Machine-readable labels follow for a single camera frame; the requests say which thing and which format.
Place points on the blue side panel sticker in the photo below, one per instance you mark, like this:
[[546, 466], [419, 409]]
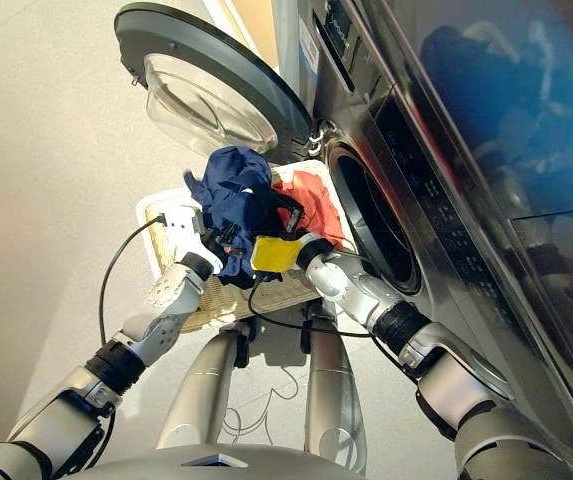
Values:
[[310, 47]]

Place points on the navy blue garment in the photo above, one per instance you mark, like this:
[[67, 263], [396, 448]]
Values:
[[236, 190]]

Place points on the orange red garment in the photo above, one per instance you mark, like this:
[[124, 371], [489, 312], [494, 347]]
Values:
[[316, 205]]

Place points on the silver robot leg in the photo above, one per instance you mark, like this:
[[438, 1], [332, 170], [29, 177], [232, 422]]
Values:
[[201, 385], [333, 395]]

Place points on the round washing machine door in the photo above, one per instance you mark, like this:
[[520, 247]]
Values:
[[206, 70]]

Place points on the silver robot torso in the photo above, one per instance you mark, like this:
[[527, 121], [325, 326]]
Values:
[[216, 465]]

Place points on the grey washing machine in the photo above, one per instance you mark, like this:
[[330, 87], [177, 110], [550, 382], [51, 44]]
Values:
[[416, 175]]

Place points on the pale woven laundry basket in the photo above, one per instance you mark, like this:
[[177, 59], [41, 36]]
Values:
[[226, 300]]

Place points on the black basket stand caster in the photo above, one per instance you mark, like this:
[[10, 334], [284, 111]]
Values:
[[247, 345], [307, 330]]

